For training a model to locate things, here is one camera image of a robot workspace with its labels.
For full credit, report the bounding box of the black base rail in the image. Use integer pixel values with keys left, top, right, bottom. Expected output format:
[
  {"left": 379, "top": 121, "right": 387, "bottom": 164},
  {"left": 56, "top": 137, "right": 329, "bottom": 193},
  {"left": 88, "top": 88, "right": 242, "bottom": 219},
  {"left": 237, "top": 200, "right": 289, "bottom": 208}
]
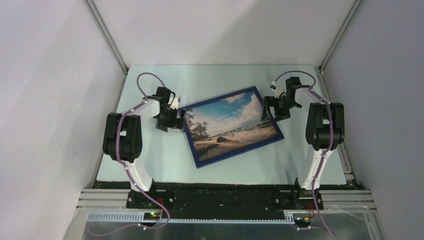
[{"left": 92, "top": 180, "right": 329, "bottom": 221}]

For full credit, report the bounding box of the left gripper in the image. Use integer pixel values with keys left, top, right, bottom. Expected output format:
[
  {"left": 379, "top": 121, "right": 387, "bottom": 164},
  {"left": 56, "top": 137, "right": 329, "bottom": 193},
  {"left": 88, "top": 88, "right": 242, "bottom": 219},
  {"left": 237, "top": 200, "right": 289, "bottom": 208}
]
[{"left": 156, "top": 106, "right": 186, "bottom": 133}]

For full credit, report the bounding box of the beach photo print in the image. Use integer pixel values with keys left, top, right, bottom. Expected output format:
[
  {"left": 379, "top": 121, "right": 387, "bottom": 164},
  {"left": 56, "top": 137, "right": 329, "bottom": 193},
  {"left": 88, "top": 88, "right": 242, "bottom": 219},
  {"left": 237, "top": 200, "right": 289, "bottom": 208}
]
[{"left": 184, "top": 91, "right": 280, "bottom": 163}]

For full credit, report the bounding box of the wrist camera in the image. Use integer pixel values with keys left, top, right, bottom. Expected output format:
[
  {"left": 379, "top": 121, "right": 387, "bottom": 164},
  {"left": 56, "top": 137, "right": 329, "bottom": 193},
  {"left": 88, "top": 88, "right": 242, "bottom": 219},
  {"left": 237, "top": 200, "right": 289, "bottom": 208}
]
[
  {"left": 270, "top": 81, "right": 286, "bottom": 99},
  {"left": 168, "top": 93, "right": 181, "bottom": 110}
]

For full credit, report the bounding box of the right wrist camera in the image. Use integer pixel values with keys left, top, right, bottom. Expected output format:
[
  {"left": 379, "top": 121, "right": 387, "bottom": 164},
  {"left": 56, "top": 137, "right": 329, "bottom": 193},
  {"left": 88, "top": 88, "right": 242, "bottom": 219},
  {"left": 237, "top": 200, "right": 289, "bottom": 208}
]
[{"left": 270, "top": 81, "right": 286, "bottom": 99}]

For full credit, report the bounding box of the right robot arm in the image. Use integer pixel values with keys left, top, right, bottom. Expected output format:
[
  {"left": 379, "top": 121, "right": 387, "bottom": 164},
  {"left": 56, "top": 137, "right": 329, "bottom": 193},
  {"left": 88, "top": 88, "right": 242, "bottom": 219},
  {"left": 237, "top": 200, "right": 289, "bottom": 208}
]
[{"left": 260, "top": 77, "right": 345, "bottom": 209}]

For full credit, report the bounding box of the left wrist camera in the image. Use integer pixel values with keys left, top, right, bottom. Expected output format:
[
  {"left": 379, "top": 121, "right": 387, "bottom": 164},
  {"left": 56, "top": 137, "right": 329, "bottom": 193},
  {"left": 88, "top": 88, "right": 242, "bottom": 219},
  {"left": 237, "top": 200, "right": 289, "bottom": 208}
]
[{"left": 168, "top": 93, "right": 181, "bottom": 110}]

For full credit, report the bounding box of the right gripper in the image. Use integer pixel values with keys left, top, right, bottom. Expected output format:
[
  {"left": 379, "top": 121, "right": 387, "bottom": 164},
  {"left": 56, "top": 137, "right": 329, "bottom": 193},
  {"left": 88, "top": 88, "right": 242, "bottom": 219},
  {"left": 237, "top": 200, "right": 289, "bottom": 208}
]
[{"left": 260, "top": 95, "right": 299, "bottom": 123}]

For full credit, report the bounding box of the aluminium base frame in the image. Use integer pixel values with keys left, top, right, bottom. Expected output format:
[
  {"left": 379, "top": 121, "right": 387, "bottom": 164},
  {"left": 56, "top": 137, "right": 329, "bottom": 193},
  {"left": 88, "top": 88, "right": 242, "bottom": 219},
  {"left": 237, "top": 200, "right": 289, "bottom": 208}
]
[{"left": 64, "top": 189, "right": 387, "bottom": 240}]

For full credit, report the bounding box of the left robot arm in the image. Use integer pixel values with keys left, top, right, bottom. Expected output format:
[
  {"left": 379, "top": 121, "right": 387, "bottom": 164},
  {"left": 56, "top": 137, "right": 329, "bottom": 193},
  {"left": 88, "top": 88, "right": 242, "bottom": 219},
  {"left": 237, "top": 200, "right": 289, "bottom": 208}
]
[{"left": 102, "top": 86, "right": 186, "bottom": 208}]

